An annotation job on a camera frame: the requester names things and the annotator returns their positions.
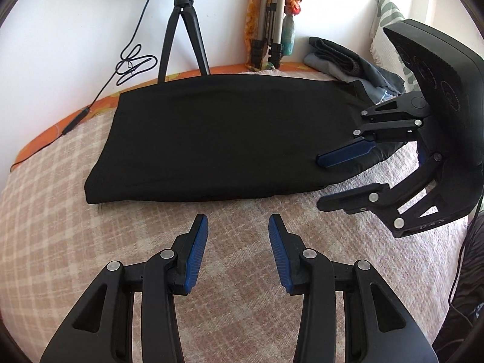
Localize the white leaf-patterned pillow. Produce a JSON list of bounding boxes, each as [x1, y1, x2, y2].
[[369, 0, 420, 92]]

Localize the black pants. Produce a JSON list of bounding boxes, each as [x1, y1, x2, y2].
[[84, 74, 407, 205]]

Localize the pile of dark clothes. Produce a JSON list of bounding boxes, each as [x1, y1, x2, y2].
[[303, 37, 406, 103]]

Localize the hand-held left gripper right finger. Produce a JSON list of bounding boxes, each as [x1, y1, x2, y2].
[[268, 214, 435, 363]]

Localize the folded grey tripod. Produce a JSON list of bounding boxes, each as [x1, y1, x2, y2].
[[251, 0, 285, 67]]

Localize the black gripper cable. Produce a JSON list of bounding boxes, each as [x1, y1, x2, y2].
[[448, 193, 484, 326]]

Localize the orange floral garland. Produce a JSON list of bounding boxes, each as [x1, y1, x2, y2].
[[282, 0, 303, 57]]

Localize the black mini tripod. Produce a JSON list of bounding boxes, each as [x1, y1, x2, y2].
[[158, 0, 211, 83]]

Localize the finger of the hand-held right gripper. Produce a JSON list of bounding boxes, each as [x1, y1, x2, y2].
[[317, 141, 460, 240], [316, 91, 433, 169]]

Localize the checkered beige blanket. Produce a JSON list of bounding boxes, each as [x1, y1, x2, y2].
[[0, 66, 469, 363]]

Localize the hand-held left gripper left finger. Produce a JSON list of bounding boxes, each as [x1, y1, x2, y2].
[[39, 214, 210, 363]]

